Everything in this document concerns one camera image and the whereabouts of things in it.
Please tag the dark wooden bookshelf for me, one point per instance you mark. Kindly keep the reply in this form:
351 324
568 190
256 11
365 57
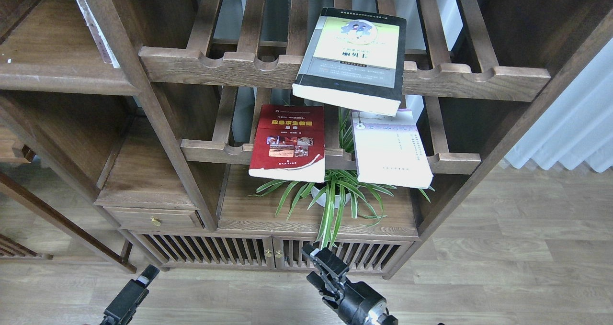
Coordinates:
170 133

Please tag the green spider plant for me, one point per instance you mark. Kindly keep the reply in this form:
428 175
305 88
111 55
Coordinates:
339 189

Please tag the white standing books on shelf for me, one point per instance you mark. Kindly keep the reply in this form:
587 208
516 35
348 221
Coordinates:
101 42

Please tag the white lavender cover book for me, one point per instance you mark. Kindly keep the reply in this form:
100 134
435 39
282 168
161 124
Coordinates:
389 151

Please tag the red cover book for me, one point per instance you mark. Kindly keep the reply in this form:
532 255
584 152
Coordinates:
289 144

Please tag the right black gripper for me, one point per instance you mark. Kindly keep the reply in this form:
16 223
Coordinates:
355 303

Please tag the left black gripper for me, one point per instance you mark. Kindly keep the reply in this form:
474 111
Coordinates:
123 307

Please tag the white curtain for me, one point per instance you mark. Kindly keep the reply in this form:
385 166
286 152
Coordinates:
578 127

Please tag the black yellow-green cover book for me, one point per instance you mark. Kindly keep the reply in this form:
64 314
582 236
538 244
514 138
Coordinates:
354 60

